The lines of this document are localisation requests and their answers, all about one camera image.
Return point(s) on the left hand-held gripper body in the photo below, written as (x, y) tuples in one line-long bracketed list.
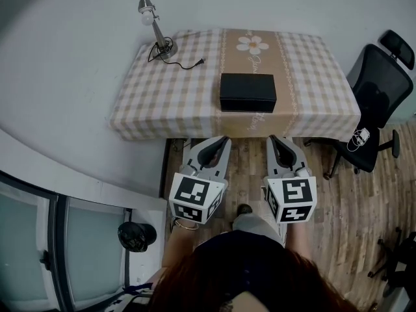
[(190, 190)]

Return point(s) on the black tissue box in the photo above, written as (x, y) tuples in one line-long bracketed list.
[(247, 89)]

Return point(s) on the metal desk lamp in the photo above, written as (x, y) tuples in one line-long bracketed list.
[(158, 34)]

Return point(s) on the black white patterned bag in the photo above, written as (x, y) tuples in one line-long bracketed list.
[(133, 299)]

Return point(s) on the black swivel chair base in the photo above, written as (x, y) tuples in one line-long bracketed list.
[(399, 258)]

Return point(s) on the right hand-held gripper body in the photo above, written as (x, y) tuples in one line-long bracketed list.
[(297, 190)]

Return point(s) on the person's right forearm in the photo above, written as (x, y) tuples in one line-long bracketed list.
[(299, 242)]

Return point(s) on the black mesh office chair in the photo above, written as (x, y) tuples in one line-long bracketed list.
[(377, 89)]

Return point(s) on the person's dark shoe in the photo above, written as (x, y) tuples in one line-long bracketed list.
[(244, 209)]

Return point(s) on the dark table leg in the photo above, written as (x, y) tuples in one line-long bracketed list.
[(163, 167)]

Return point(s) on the dark framed glass window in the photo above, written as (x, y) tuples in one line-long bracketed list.
[(55, 249)]

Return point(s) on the checkered flower tablecloth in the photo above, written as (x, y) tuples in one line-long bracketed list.
[(169, 102)]

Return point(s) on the person's grey trouser leg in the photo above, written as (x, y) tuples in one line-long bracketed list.
[(253, 227)]

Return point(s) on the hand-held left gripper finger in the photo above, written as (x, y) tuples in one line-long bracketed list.
[(225, 166), (191, 156)]

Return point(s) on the person's left forearm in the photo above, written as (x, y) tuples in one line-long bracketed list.
[(178, 245)]

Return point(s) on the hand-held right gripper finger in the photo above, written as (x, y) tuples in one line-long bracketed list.
[(271, 164), (299, 158)]

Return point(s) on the person's dark top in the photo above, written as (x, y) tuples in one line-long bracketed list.
[(237, 255)]

